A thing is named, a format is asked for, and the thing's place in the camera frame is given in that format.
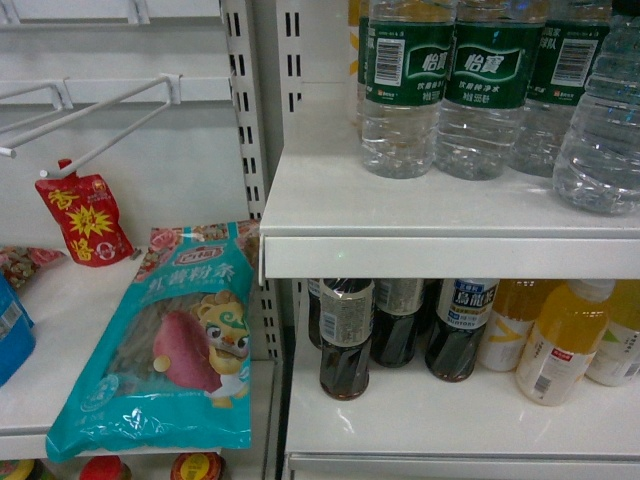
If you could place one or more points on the clear water bottle green label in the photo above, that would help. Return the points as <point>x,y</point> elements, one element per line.
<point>597,167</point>

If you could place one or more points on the white shelf with water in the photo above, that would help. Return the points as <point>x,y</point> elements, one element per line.
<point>326,216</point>

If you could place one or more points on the water bottle left front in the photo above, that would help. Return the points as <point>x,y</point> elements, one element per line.
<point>408,46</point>

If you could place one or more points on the white slotted shelf upright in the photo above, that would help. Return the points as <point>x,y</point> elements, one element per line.
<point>238,18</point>

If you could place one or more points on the water bottle middle front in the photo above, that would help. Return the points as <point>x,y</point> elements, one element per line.
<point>495,44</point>

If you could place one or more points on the water bottle right front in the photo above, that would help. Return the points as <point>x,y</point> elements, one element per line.
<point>571,40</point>

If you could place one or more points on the dark oolong tea bottle front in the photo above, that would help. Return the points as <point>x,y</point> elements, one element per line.
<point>346,323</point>

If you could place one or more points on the dark oolong tea bottle middle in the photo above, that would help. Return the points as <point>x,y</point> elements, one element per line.
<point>397,303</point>

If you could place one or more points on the dark Suntory oolong tea bottle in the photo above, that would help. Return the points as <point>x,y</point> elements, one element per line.
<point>463,309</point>

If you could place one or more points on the teal sweet potato noodle bag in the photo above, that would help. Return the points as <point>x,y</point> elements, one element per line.
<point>172,368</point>

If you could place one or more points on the yellow vitamin drink bottle rear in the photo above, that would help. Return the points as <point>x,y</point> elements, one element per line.
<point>517,305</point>

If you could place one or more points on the yellow vitamin drink bottle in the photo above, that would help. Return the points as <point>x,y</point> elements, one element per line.
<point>564,340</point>
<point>517,305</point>

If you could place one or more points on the red sauce pouch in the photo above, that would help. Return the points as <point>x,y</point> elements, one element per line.
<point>88,216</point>

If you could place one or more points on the yellow vitamin drink bottle front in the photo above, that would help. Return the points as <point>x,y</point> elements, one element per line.
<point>564,340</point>

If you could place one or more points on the white display hook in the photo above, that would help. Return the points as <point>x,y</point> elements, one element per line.
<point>46,110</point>

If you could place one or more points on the blue package left edge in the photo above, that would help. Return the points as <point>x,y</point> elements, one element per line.
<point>17,338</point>

